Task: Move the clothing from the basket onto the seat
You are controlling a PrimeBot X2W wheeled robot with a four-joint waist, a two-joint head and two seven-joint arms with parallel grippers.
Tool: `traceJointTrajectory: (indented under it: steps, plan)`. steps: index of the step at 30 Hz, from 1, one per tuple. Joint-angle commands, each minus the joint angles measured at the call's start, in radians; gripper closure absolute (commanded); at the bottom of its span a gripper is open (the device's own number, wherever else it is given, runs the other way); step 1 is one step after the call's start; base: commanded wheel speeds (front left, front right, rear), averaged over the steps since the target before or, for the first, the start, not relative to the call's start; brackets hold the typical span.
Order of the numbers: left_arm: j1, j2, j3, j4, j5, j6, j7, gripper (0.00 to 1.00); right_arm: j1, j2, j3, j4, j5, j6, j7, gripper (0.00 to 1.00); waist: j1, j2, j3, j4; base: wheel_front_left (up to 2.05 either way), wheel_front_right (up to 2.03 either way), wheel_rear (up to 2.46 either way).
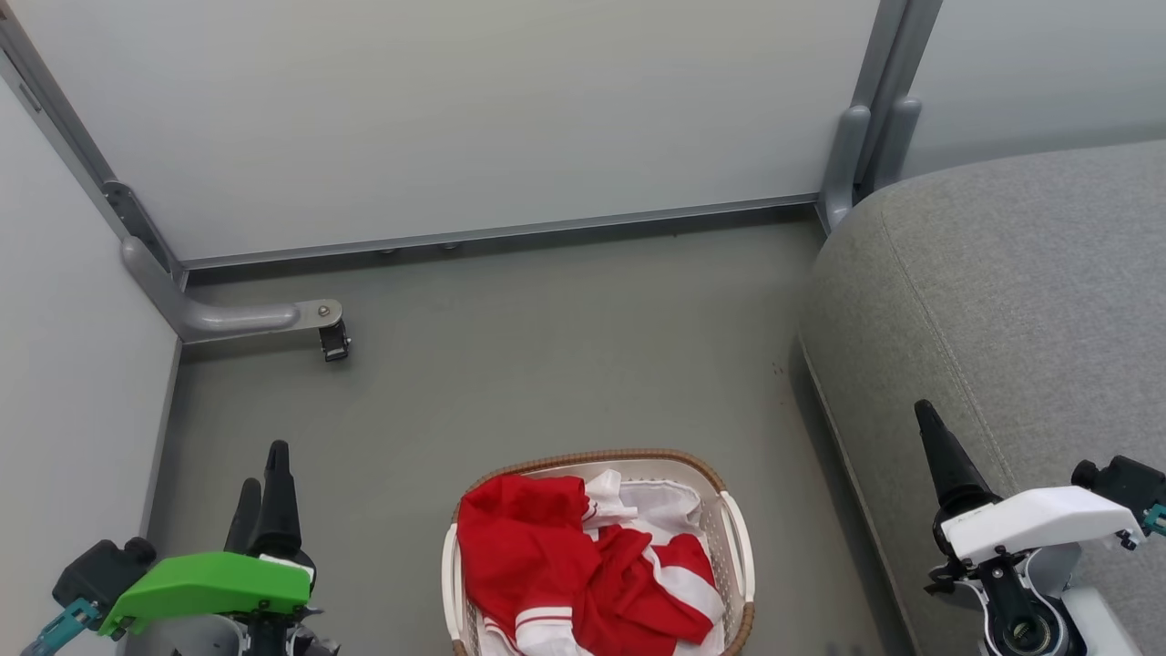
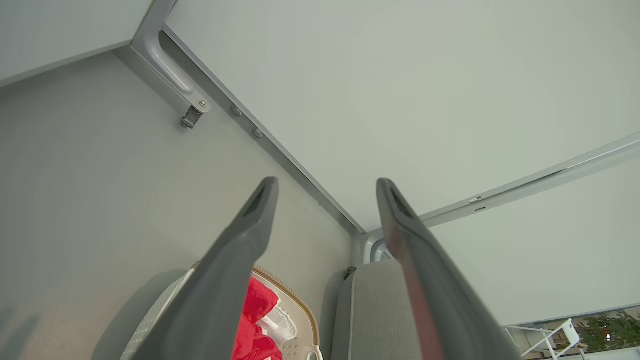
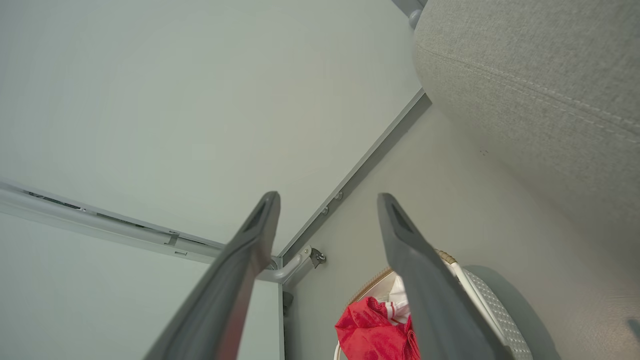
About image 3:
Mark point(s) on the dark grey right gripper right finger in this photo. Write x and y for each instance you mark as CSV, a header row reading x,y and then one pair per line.
x,y
430,300

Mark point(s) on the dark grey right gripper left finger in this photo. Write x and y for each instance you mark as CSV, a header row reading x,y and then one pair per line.
x,y
225,295

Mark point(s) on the red cloth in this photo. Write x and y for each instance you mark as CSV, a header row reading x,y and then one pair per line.
x,y
370,330

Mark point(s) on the grey fabric sofa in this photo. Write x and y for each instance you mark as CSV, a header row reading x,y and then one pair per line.
x,y
540,75

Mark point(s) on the white woven laundry basket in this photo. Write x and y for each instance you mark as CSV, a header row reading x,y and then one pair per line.
x,y
505,320

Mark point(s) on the grey round pipe end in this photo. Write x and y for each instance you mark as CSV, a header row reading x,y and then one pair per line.
x,y
415,18

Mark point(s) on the small metal bracket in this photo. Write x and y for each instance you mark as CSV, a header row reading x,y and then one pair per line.
x,y
317,258

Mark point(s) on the grey metal pipe rail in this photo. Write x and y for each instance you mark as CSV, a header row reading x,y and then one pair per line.
x,y
100,227

